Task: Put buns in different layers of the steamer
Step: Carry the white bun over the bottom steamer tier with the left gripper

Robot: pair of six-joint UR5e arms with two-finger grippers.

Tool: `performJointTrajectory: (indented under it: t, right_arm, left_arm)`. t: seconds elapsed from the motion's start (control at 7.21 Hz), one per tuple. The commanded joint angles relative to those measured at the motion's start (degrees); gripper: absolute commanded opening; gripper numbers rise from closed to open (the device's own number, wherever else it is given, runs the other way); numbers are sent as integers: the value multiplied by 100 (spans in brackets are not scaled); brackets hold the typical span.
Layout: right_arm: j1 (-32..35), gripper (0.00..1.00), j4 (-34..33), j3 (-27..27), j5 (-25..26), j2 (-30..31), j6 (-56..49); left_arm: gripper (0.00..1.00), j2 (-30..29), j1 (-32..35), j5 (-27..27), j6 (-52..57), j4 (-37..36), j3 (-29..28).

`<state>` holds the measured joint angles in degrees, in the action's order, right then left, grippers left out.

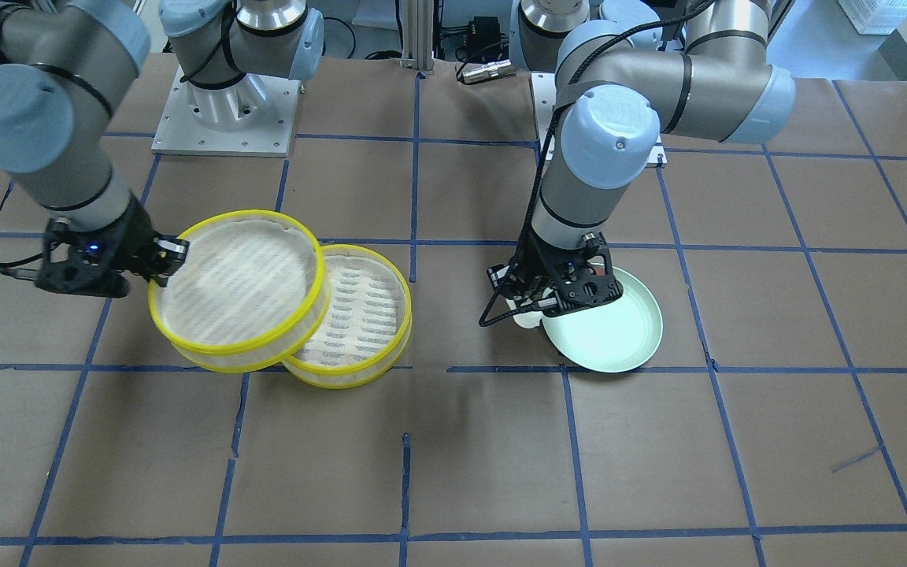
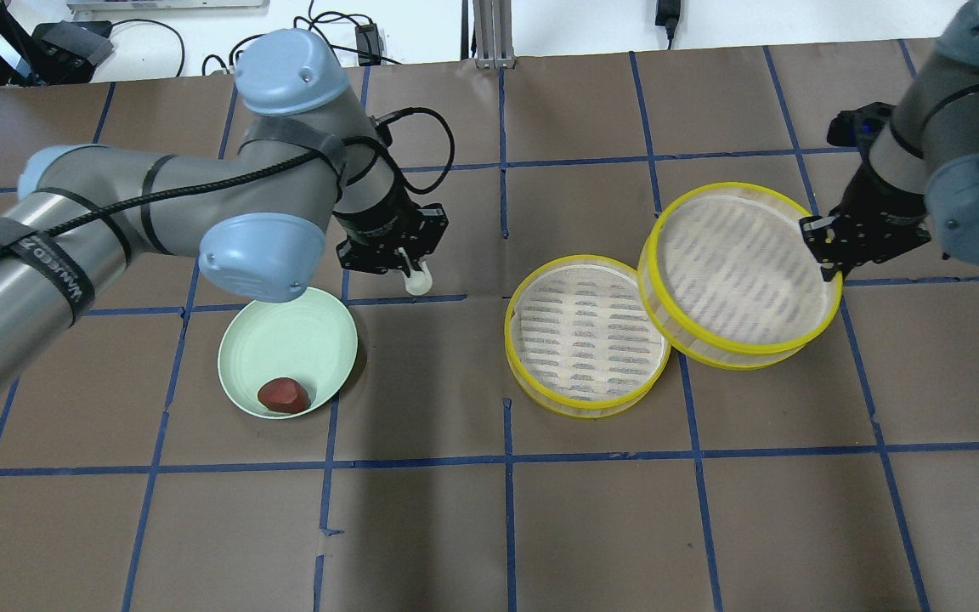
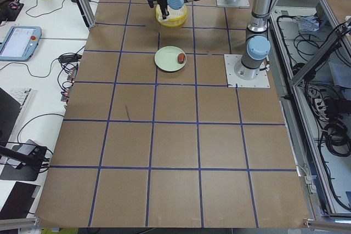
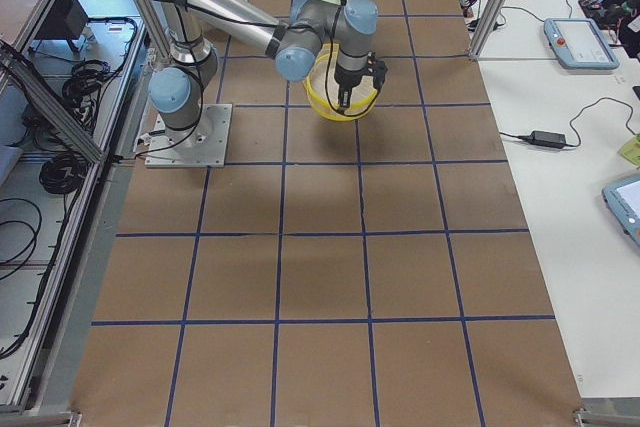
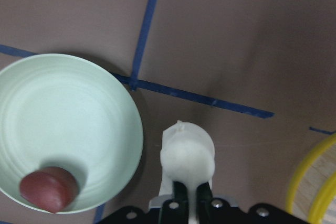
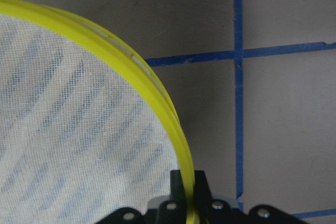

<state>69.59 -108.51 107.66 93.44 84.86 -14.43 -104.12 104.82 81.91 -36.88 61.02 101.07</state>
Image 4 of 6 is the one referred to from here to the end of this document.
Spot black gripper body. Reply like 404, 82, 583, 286
334, 65, 362, 91

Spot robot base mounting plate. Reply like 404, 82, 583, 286
144, 104, 232, 168

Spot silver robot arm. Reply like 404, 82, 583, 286
151, 0, 387, 121

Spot black power adapter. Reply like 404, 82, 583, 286
518, 130, 567, 149

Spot white side table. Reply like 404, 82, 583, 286
479, 0, 639, 398

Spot blue teach pendant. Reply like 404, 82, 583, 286
602, 173, 639, 245
543, 18, 619, 70

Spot aluminium frame post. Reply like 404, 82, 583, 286
468, 0, 530, 62

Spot coiled black cables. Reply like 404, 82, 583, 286
38, 151, 89, 196

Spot aluminium frame rail left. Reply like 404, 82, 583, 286
1, 40, 105, 164

